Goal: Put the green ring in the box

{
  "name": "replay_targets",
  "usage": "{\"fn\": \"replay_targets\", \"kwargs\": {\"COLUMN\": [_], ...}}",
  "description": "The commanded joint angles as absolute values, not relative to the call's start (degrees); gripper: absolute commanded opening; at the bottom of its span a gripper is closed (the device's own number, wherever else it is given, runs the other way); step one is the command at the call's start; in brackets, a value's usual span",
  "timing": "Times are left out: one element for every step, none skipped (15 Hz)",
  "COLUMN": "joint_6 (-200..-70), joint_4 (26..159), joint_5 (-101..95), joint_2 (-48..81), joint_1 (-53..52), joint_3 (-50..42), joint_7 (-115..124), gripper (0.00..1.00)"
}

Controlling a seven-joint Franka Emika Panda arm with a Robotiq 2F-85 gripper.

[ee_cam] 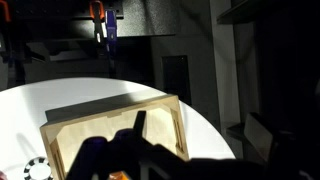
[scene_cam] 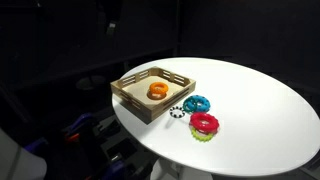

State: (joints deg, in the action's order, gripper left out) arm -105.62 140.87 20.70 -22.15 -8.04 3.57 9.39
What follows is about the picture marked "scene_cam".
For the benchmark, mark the wooden slatted box tray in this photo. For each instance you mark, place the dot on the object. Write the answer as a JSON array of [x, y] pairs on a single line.
[[140, 89]]

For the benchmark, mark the purple and orange clamp tool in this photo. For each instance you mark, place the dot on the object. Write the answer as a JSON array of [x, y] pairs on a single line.
[[80, 125]]

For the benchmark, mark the white rounded chair back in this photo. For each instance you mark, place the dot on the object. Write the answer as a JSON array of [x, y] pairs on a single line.
[[16, 160]]

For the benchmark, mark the white table pedestal base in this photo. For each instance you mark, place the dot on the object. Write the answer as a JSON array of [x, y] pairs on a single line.
[[173, 170]]

